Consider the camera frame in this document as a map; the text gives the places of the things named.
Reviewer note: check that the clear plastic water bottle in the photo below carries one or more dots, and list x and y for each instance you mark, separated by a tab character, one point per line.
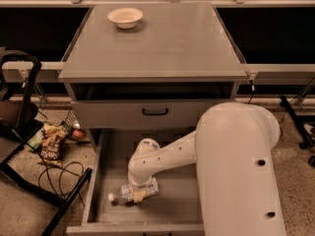
125	194

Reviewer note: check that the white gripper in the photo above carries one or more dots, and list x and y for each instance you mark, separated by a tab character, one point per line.
142	182

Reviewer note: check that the white paper bowl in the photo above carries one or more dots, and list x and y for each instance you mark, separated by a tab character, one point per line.
125	18

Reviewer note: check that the brown chip bag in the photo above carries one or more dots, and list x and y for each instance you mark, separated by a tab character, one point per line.
52	143

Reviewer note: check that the black metal stand frame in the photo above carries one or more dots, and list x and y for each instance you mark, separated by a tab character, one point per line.
18	126

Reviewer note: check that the black drawer handle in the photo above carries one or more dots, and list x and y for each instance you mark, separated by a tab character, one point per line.
154	112

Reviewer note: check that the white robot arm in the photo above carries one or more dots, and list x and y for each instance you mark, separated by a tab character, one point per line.
231	148

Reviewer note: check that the grey drawer cabinet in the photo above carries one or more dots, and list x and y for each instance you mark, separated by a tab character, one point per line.
178	51

